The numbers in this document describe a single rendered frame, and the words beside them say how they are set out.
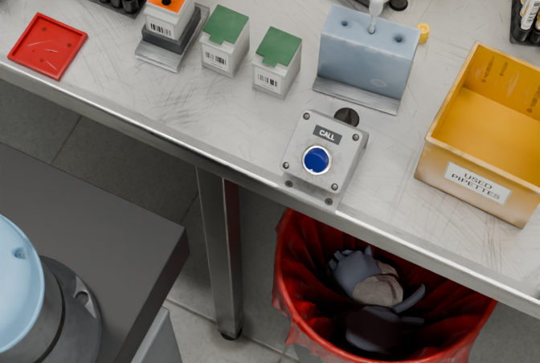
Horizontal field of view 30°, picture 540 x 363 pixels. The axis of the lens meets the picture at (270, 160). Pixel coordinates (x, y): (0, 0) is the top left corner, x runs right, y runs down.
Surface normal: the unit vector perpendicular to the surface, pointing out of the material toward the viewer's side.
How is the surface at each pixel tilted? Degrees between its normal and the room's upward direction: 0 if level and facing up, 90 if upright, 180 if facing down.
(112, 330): 4
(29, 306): 87
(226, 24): 0
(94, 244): 4
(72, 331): 72
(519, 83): 90
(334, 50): 90
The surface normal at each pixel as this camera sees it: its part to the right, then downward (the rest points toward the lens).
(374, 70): -0.33, 0.85
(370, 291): -0.40, -0.55
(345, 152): -0.21, 0.04
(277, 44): 0.01, -0.42
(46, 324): 0.94, 0.31
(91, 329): 0.95, -0.11
